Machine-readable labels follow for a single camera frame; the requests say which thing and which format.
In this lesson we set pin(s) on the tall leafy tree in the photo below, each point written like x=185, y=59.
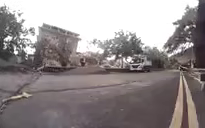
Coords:
x=185, y=30

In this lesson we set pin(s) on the spreading tree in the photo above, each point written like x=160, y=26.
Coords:
x=123, y=43

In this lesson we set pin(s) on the pale debris on road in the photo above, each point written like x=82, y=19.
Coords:
x=18, y=97

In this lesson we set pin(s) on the dark bushes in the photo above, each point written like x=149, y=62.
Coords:
x=158, y=58

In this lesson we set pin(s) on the low dirt mound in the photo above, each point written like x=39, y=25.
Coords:
x=86, y=70

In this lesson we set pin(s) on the large dark tree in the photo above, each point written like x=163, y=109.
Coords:
x=6, y=33

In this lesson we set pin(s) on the grey multi-storey building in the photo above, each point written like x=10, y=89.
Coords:
x=58, y=35

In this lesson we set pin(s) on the long dark earth mound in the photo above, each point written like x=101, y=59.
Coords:
x=6, y=66

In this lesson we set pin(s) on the white truck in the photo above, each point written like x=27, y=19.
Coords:
x=136, y=63

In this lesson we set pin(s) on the bushy tree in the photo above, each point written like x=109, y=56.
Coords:
x=53, y=50

